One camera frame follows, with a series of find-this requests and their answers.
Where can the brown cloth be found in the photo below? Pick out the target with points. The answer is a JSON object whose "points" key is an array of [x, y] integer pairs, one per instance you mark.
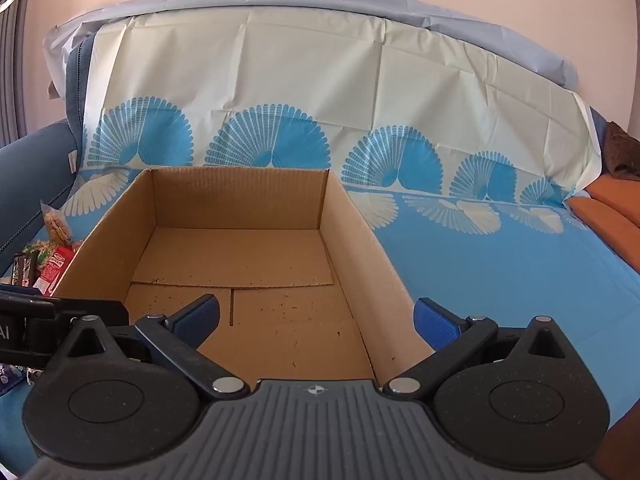
{"points": [[622, 152]]}

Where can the blue fan print blanket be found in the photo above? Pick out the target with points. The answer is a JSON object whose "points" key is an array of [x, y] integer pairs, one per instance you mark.
{"points": [[500, 270]]}

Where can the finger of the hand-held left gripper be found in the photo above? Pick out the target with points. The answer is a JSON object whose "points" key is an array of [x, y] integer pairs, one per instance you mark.
{"points": [[75, 307]]}

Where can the plain red snack packet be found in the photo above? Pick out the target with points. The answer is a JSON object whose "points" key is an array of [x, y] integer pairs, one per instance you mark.
{"points": [[54, 270]]}

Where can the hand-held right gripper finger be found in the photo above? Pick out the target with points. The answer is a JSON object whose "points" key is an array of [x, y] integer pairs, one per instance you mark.
{"points": [[199, 314]]}

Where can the cardboard box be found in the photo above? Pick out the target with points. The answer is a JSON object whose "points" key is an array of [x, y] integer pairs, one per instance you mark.
{"points": [[235, 260]]}

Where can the blue fabric sofa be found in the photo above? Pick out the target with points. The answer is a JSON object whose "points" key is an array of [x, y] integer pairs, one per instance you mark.
{"points": [[30, 185]]}

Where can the dark snack bar packet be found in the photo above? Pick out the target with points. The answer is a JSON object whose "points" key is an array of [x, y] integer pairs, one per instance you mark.
{"points": [[24, 270]]}

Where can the grey curtain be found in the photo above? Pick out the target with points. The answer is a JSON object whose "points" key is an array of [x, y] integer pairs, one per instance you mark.
{"points": [[11, 75]]}

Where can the round green label snack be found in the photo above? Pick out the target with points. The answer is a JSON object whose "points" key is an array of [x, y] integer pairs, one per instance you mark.
{"points": [[39, 252]]}

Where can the clear bag of biscuits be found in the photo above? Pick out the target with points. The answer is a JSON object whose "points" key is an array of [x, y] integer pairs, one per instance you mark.
{"points": [[56, 222]]}

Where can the orange cushion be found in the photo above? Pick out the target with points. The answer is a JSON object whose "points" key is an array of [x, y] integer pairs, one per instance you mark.
{"points": [[610, 210]]}

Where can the grey-blue cover sheet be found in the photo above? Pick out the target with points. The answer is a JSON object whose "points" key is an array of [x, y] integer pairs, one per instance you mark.
{"points": [[310, 7]]}

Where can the purple printed packet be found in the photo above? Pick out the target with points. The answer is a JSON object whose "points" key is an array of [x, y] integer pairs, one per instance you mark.
{"points": [[10, 379]]}

